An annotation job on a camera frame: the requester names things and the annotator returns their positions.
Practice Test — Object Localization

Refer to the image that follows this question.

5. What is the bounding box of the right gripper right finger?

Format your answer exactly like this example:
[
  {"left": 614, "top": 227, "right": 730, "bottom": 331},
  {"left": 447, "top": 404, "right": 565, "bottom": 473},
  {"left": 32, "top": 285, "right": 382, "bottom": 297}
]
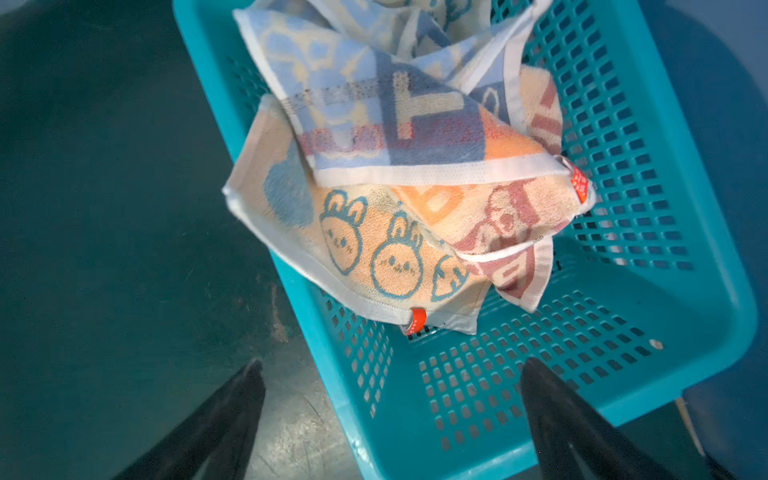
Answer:
[{"left": 520, "top": 358, "right": 674, "bottom": 479}]

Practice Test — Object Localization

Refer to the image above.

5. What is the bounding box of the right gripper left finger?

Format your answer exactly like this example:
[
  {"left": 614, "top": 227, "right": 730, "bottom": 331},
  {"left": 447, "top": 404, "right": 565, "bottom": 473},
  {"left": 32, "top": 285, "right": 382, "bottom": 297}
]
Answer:
[{"left": 116, "top": 359, "right": 266, "bottom": 479}]

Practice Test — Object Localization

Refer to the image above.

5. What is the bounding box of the teal perforated plastic basket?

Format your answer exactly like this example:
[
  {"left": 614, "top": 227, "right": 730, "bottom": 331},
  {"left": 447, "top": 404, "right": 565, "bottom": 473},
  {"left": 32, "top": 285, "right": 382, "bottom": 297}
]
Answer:
[{"left": 172, "top": 0, "right": 759, "bottom": 480}]

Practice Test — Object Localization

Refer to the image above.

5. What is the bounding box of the rabbit letter striped towel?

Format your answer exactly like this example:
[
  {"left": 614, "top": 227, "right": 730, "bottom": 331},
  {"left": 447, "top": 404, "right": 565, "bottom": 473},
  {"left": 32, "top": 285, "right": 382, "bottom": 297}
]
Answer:
[{"left": 233, "top": 1, "right": 595, "bottom": 312}]

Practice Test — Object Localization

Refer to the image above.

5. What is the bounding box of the bunny face pattern towel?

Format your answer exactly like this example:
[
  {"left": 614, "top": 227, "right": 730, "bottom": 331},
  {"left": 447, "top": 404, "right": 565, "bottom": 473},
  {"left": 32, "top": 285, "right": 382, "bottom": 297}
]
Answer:
[{"left": 223, "top": 94, "right": 490, "bottom": 335}]

